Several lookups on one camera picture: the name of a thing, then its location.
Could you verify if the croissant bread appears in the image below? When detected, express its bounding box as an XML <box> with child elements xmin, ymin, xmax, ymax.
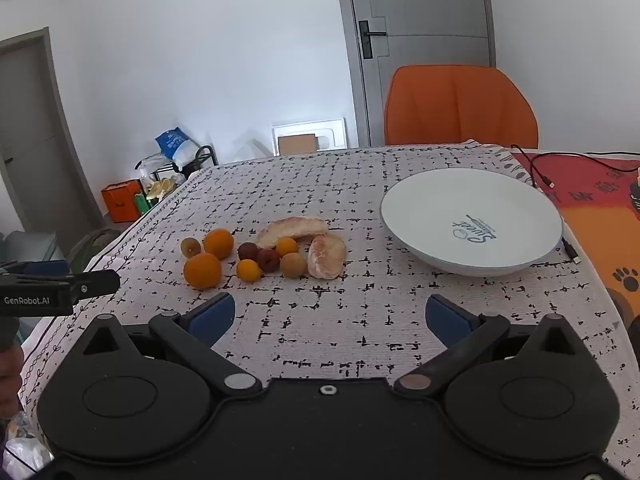
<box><xmin>256</xmin><ymin>216</ymin><xmax>329</xmax><ymax>249</ymax></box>

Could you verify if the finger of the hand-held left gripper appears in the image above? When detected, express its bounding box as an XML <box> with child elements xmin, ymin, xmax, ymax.
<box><xmin>67</xmin><ymin>269</ymin><xmax>121</xmax><ymax>307</ymax></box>
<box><xmin>0</xmin><ymin>259</ymin><xmax>70</xmax><ymax>277</ymax></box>

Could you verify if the grey door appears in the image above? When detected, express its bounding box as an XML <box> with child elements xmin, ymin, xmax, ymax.
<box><xmin>334</xmin><ymin>0</ymin><xmax>497</xmax><ymax>148</ymax></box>

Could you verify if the large orange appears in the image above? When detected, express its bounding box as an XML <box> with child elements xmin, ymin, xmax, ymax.
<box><xmin>183</xmin><ymin>253</ymin><xmax>222</xmax><ymax>290</ymax></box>

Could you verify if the black metal rack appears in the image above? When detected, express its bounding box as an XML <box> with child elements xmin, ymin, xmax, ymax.
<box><xmin>149</xmin><ymin>145</ymin><xmax>219</xmax><ymax>197</ymax></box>

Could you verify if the green backpack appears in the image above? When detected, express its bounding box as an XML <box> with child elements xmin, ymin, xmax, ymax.
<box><xmin>67</xmin><ymin>228</ymin><xmax>124</xmax><ymax>274</ymax></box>

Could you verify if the brown interior door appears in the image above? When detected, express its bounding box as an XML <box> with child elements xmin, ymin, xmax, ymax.
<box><xmin>0</xmin><ymin>26</ymin><xmax>103</xmax><ymax>241</ymax></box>

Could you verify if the black cable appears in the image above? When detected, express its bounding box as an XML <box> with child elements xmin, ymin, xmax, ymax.
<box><xmin>510</xmin><ymin>145</ymin><xmax>640</xmax><ymax>191</ymax></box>

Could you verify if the blue plastic bag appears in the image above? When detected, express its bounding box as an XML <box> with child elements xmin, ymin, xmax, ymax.
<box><xmin>155</xmin><ymin>127</ymin><xmax>199</xmax><ymax>169</ymax></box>

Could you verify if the white plate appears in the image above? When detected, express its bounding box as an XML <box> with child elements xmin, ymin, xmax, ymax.
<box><xmin>380</xmin><ymin>168</ymin><xmax>564</xmax><ymax>277</ymax></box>

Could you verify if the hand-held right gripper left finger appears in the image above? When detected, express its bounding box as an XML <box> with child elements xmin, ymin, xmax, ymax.
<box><xmin>80</xmin><ymin>291</ymin><xmax>263</xmax><ymax>402</ymax></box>

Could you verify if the brown cardboard sheet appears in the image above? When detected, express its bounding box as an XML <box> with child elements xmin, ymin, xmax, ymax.
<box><xmin>277</xmin><ymin>133</ymin><xmax>319</xmax><ymax>156</ymax></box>

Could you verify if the orange chair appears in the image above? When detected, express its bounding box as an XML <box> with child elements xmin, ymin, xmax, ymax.
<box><xmin>384</xmin><ymin>65</ymin><xmax>539</xmax><ymax>150</ymax></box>

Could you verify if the red printed mat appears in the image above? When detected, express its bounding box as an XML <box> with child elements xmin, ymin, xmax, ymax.
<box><xmin>510</xmin><ymin>150</ymin><xmax>640</xmax><ymax>323</ymax></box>

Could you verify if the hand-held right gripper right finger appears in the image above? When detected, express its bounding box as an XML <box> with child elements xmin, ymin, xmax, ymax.
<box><xmin>392</xmin><ymin>294</ymin><xmax>583</xmax><ymax>403</ymax></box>

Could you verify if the white plastic bag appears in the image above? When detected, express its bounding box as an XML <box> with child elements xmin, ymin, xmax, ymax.
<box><xmin>136</xmin><ymin>155</ymin><xmax>168</xmax><ymax>182</ymax></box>

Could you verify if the white foam frame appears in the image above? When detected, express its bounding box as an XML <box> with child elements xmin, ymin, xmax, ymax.
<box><xmin>271</xmin><ymin>117</ymin><xmax>347</xmax><ymax>157</ymax></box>

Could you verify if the peeled pomelo piece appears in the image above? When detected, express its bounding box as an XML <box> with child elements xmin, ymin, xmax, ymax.
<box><xmin>306</xmin><ymin>234</ymin><xmax>347</xmax><ymax>280</ymax></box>

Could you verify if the crumpled clear plastic bag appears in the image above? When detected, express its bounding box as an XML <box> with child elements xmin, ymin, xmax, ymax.
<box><xmin>0</xmin><ymin>407</ymin><xmax>53</xmax><ymax>473</ymax></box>

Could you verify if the person's left hand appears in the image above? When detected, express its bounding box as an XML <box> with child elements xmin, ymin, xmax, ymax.
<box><xmin>0</xmin><ymin>345</ymin><xmax>24</xmax><ymax>416</ymax></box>

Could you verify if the orange box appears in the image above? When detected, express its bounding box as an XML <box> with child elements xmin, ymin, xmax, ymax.
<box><xmin>101</xmin><ymin>180</ymin><xmax>144</xmax><ymax>223</ymax></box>

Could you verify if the black door handle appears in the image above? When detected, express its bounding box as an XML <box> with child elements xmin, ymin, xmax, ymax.
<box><xmin>358</xmin><ymin>19</ymin><xmax>387</xmax><ymax>59</ymax></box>

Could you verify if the white black-patterned tablecloth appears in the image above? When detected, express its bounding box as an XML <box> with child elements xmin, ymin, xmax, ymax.
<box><xmin>20</xmin><ymin>142</ymin><xmax>633</xmax><ymax>466</ymax></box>

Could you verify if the medium orange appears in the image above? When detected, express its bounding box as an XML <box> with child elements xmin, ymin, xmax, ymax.
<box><xmin>203</xmin><ymin>228</ymin><xmax>235</xmax><ymax>260</ymax></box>

